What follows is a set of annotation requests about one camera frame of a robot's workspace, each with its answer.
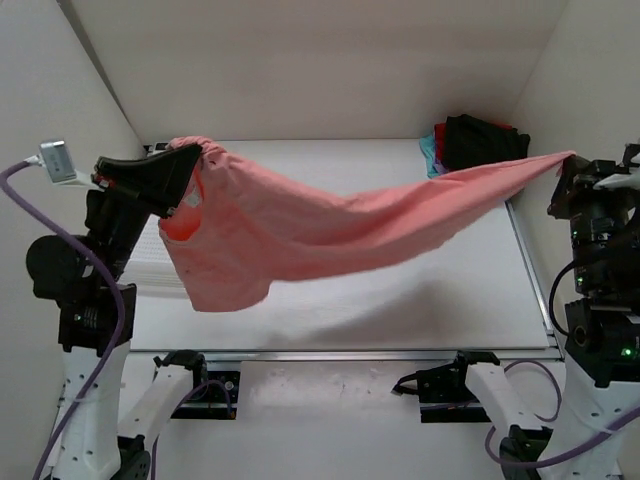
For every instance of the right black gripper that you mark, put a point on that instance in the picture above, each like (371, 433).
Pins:
(578, 175)

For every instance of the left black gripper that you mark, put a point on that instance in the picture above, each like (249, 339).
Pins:
(167, 169)

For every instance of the pink t shirt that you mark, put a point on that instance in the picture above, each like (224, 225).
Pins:
(241, 227)

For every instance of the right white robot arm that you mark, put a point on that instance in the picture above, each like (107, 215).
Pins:
(601, 389)

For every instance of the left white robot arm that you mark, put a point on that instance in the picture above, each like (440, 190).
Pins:
(82, 275)

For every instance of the white plastic basket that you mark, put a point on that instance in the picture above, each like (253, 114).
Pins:
(150, 266)

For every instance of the black folded t shirt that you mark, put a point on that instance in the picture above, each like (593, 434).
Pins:
(470, 142)

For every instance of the purple folded t shirt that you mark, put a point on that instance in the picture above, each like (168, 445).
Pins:
(438, 165)

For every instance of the red folded t shirt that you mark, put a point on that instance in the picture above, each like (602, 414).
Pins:
(439, 138)

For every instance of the teal folded t shirt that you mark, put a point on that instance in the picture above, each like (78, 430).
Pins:
(427, 148)

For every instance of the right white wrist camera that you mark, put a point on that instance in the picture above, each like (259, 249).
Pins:
(626, 175)

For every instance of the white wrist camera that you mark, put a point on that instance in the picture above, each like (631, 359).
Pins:
(55, 159)
(626, 175)

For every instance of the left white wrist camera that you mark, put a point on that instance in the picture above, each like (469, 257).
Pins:
(55, 159)

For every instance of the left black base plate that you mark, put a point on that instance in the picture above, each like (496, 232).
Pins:
(218, 399)

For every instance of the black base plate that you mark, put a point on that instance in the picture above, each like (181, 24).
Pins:
(442, 393)
(218, 399)

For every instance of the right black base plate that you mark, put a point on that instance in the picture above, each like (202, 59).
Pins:
(442, 393)

